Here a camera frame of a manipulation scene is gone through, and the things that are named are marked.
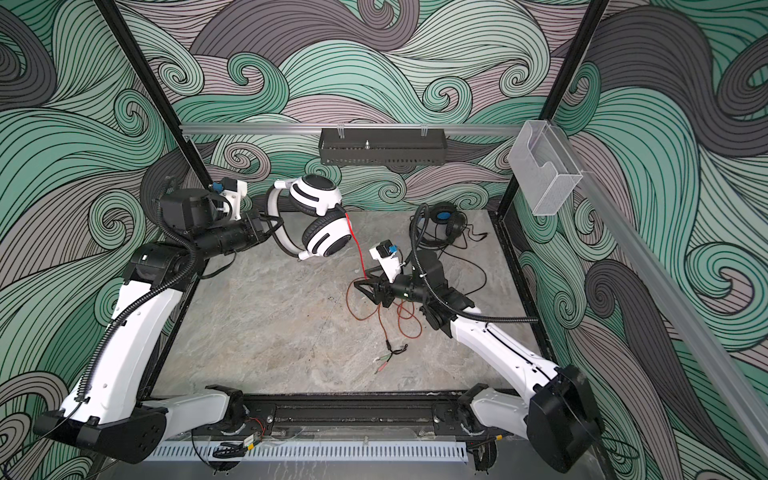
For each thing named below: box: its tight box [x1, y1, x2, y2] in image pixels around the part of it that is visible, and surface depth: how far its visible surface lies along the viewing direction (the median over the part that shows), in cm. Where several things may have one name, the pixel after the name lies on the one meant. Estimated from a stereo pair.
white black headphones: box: [267, 174, 352, 261], surface depth 53 cm
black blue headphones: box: [409, 203, 468, 255], surface depth 112 cm
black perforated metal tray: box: [318, 128, 448, 166], surface depth 97 cm
